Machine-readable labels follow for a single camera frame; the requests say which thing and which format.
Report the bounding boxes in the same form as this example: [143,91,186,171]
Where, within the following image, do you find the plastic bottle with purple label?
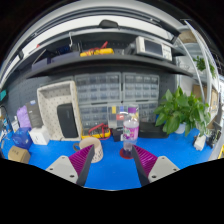
[123,105,139,152]

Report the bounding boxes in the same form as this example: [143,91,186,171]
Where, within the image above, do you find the black rectangular speaker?
[57,103,78,138]

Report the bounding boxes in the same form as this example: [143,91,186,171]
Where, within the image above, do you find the white small box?
[29,126,50,145]

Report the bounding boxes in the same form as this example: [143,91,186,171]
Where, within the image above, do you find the green potted plant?
[154,87,211,136]

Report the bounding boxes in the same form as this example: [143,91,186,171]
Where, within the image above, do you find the yellow multimeter with leads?
[81,123,111,140]

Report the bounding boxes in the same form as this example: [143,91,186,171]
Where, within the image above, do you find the black flat case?
[138,122,168,139]

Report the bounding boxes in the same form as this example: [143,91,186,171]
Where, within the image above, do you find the clear box with coloured parts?
[107,105,128,129]

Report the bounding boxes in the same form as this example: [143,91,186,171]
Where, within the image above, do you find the yellow tools on shelf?
[80,42,114,57]

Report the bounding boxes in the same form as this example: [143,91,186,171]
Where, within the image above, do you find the dark grey upright box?
[26,100,43,128]

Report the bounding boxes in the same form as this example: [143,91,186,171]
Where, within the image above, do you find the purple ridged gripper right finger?
[132,145,179,186]

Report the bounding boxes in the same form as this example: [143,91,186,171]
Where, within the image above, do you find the blue packaged box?
[12,127,32,149]

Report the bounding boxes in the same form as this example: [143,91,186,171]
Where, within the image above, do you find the white pegboard tray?
[37,81,82,141]

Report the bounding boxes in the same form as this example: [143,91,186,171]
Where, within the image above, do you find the brown cardboard box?
[8,146,30,164]

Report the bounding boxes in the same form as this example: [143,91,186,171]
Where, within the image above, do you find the grey oscilloscope on shelf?
[135,36,172,61]

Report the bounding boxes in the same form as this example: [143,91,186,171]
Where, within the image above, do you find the beige ceramic mug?
[72,136,104,164]

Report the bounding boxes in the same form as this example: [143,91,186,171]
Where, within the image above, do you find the purple plastic bag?
[17,106,31,128]

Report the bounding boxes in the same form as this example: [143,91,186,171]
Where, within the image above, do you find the black small labelled box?
[112,128,123,142]

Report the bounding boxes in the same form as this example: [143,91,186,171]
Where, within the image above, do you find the dark grey wall shelf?
[25,54,192,79]

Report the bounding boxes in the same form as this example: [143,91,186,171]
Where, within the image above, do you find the red round coaster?
[119,149,133,159]

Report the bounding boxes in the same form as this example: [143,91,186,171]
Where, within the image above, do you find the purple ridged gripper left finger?
[47,145,95,186]

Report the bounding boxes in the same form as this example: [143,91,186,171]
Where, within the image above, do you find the grey drawer organizer cabinet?
[75,72,160,130]

